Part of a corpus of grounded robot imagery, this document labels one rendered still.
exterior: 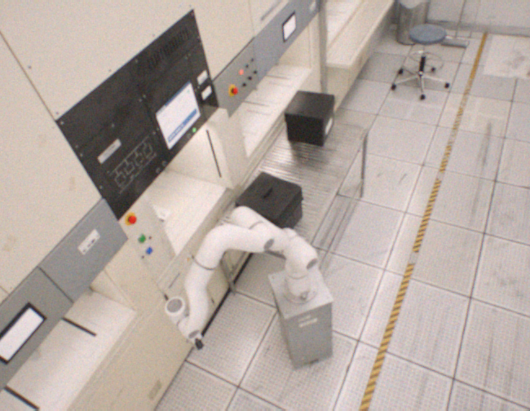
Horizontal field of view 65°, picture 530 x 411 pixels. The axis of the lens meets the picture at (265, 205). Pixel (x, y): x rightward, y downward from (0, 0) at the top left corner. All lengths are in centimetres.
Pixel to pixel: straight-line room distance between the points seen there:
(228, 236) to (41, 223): 67
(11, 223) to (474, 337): 268
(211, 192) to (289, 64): 153
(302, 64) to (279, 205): 168
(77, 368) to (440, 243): 260
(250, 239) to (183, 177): 135
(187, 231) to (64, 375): 95
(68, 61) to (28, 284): 80
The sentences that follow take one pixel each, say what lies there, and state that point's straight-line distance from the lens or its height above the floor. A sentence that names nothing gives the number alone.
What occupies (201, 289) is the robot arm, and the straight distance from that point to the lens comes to 164.
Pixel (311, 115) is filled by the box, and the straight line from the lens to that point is 288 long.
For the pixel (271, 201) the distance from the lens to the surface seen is 233.
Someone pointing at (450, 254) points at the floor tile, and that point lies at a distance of 343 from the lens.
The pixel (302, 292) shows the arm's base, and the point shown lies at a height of 81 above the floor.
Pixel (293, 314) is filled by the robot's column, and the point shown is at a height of 76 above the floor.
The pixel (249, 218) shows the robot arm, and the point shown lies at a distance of 161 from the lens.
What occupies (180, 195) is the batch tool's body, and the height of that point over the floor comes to 87.
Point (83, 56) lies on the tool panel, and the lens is 167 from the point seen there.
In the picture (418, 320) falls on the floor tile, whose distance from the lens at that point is 309.
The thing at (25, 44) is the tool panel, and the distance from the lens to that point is 154.
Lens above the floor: 273
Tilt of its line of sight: 48 degrees down
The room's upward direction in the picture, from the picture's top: 11 degrees counter-clockwise
